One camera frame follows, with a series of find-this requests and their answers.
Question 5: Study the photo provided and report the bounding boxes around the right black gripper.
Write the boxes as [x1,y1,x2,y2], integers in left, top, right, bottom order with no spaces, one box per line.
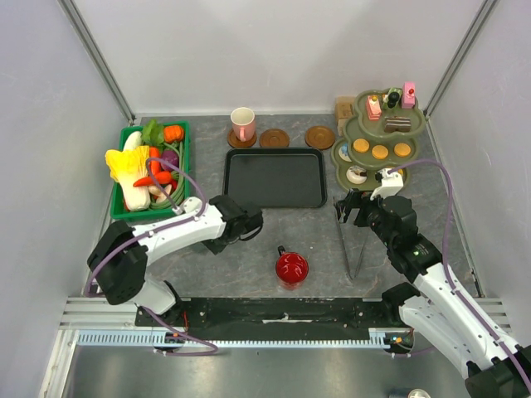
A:
[333,188,395,248]

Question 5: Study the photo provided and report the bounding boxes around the metal tongs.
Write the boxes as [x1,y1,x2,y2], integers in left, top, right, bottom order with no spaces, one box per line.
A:
[333,197,368,282]

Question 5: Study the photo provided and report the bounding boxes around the white chocolate donut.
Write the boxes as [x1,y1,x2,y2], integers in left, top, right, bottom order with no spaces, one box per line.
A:
[345,165,368,185]

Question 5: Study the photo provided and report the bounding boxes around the blue iced donut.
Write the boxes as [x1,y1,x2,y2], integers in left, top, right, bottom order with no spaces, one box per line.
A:
[338,143,352,163]

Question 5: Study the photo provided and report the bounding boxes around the orange biscuit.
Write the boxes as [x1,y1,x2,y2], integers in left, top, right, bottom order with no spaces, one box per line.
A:
[393,143,412,158]
[371,144,389,160]
[353,138,370,153]

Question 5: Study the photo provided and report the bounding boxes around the red mug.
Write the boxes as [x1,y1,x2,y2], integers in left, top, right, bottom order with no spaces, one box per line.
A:
[275,245,309,290]

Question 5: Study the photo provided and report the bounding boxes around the chocolate layer cake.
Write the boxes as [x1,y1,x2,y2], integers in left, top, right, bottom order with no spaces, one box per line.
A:
[384,116,412,133]

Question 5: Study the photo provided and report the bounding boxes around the pink striped cake slice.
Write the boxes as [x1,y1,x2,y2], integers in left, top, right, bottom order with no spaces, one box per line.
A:
[366,95,382,121]

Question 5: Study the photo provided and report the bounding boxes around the pink mug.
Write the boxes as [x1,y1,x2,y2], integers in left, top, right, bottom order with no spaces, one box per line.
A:
[230,107,256,142]

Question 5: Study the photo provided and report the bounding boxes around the green white cake slice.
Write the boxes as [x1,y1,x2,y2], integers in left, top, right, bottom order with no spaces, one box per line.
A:
[382,87,402,109]

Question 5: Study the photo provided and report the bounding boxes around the pink cake with cherry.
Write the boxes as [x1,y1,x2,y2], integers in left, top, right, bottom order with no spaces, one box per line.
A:
[402,81,417,109]

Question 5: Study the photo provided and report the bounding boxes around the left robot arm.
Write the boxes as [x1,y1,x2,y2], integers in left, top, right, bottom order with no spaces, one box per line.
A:
[87,195,263,326]

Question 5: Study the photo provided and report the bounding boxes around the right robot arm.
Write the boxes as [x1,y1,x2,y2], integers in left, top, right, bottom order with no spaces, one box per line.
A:
[334,189,530,397]

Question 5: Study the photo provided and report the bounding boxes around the black baking tray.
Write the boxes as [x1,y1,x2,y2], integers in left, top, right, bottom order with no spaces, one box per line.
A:
[223,148,328,208]

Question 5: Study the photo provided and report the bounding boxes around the right brown saucer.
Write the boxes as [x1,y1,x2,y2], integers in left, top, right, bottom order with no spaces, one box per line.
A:
[304,125,335,150]

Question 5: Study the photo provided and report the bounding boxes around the brown saucer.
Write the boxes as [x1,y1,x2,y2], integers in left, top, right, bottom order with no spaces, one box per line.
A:
[227,129,257,148]
[304,125,335,150]
[259,129,290,148]

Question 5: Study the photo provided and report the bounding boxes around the green toy beans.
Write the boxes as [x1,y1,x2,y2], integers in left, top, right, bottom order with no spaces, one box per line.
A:
[149,141,189,211]

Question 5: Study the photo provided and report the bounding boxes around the green three-tier stand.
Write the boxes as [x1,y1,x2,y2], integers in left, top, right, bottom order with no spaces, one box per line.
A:
[331,88,426,191]

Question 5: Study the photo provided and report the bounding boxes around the left brown saucer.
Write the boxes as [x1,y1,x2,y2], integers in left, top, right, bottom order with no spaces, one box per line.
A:
[227,129,257,148]

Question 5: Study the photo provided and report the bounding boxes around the lying orange toy carrot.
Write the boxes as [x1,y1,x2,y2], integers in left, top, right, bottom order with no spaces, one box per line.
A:
[133,171,173,187]

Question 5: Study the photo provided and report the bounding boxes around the middle brown saucer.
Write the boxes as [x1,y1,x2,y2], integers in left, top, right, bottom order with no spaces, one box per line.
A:
[259,129,290,148]

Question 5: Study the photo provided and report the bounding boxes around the beige toy mushroom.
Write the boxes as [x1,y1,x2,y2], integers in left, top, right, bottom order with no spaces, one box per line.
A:
[148,184,172,201]

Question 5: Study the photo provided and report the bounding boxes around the brown cardboard boxes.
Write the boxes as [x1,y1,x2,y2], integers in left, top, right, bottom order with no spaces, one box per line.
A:
[334,95,356,124]

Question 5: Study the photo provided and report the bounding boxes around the purple toy onion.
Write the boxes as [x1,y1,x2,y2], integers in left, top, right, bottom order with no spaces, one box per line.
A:
[160,149,180,172]

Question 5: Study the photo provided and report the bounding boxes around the upright orange toy carrot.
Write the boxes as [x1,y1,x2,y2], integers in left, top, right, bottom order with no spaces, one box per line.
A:
[149,147,162,175]

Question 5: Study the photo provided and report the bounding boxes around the orange toy pumpkin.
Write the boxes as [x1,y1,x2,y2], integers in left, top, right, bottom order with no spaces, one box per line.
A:
[163,124,185,143]

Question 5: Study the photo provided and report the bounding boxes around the green plastic crate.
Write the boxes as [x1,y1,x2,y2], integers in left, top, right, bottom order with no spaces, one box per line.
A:
[110,121,190,222]

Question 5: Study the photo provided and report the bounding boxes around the yellow toy cabbage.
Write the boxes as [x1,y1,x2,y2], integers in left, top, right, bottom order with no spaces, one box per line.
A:
[105,146,149,188]

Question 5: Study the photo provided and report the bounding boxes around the white toy radish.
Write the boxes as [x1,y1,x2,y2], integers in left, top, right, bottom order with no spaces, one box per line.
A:
[122,131,143,152]

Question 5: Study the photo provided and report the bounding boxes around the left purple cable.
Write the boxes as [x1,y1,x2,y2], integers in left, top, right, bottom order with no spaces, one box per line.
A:
[85,156,219,357]

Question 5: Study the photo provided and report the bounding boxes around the purple cable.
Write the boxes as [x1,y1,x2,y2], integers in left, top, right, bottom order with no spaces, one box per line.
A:
[385,158,531,385]
[85,156,219,357]

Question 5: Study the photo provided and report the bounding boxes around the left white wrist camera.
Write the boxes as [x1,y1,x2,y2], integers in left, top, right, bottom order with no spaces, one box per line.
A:
[173,197,202,216]

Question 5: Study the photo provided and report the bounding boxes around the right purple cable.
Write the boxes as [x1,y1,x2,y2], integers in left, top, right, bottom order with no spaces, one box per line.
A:
[385,158,531,385]

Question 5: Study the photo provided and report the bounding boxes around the white cable duct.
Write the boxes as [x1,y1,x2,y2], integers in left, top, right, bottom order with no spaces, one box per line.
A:
[77,328,392,350]

